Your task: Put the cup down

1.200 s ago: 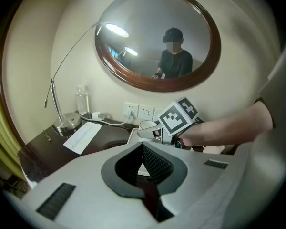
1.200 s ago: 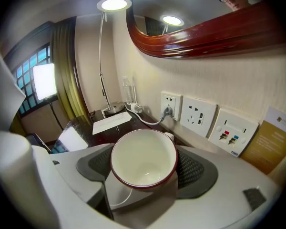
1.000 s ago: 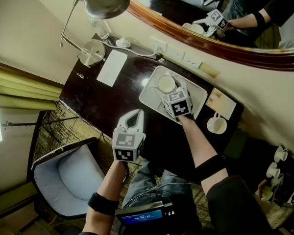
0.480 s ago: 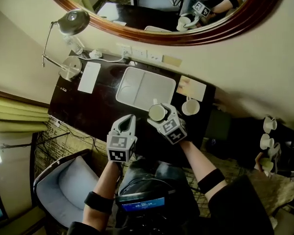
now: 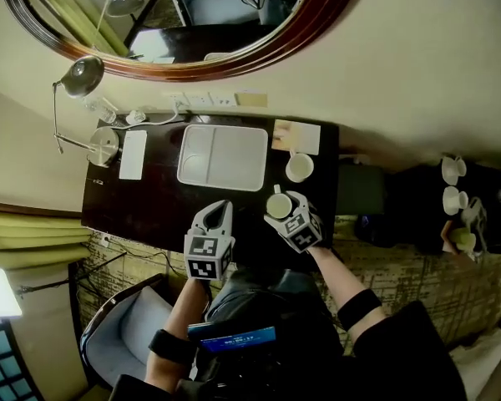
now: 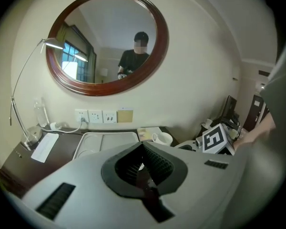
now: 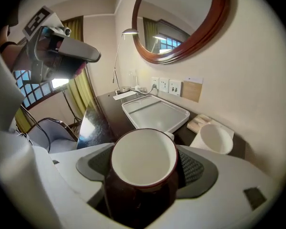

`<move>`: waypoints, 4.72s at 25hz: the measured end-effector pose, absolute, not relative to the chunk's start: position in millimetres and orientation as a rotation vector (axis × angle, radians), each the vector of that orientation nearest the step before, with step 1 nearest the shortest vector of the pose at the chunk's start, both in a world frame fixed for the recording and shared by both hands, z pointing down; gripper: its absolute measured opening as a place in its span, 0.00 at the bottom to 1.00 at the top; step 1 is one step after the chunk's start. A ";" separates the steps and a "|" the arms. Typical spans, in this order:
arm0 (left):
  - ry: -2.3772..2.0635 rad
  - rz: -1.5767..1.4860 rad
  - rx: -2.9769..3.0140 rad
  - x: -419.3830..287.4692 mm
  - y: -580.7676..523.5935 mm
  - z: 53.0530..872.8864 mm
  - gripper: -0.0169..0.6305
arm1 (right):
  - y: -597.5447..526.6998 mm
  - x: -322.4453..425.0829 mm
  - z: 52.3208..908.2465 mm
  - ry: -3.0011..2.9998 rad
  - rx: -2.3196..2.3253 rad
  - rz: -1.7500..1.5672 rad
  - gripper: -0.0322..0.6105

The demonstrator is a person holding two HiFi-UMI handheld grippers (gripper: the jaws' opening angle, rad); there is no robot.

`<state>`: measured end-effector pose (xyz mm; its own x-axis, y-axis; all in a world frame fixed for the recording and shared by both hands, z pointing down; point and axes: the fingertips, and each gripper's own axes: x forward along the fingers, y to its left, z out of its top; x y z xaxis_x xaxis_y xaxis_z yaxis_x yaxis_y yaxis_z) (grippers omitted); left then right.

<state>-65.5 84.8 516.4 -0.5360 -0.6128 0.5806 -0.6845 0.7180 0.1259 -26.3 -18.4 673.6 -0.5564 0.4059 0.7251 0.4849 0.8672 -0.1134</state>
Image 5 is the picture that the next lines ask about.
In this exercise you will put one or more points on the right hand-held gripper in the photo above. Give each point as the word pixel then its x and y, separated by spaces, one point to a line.
pixel 300 232

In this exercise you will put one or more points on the white printed card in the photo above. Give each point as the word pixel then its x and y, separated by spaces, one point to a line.
pixel 302 137

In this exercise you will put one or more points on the white bed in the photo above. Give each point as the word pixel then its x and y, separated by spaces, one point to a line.
pixel 484 366

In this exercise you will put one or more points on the group of white cups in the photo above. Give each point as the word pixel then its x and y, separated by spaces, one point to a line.
pixel 409 199

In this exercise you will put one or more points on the small wooden tray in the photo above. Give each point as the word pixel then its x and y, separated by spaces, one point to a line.
pixel 446 236

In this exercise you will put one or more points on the person's right forearm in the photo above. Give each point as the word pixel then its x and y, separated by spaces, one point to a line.
pixel 338 278

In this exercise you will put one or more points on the person's black clothing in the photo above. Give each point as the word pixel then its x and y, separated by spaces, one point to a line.
pixel 300 370

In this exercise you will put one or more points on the green curtain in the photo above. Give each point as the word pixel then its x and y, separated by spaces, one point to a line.
pixel 25 240

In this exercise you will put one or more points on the clear water bottle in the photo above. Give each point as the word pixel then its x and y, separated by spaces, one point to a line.
pixel 102 109

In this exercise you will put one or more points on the silver desk lamp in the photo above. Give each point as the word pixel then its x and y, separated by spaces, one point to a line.
pixel 104 146

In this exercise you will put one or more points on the white notepad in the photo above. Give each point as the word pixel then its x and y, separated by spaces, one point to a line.
pixel 133 155

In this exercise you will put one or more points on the small metal clip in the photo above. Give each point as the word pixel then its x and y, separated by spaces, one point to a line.
pixel 98 181

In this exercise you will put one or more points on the chest device with blue screen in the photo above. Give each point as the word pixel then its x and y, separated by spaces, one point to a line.
pixel 234 340

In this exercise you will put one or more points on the white wall socket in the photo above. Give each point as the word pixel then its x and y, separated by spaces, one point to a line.
pixel 223 98
pixel 176 98
pixel 198 98

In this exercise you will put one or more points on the oval wooden framed mirror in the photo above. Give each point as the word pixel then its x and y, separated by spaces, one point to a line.
pixel 192 73

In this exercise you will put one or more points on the lattice window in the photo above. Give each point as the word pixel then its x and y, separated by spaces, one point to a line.
pixel 4 366

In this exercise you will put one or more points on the grey armchair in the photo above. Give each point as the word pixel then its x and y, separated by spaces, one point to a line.
pixel 125 341

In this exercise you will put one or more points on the black tripod stand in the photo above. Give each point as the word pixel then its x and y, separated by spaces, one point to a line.
pixel 67 280

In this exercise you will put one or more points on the white cup with saucer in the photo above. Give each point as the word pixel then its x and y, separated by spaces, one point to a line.
pixel 455 200
pixel 453 169

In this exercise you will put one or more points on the dark wooden desk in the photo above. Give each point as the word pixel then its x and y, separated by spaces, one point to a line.
pixel 158 207

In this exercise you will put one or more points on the white rectangular tray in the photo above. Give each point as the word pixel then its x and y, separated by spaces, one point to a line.
pixel 234 157

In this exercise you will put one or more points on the white floor power strip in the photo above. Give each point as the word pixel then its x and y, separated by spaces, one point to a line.
pixel 105 240

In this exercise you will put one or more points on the person's left forearm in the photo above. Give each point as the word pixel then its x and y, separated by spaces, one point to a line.
pixel 183 307

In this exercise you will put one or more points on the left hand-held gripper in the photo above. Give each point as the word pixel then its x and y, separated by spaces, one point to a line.
pixel 209 257

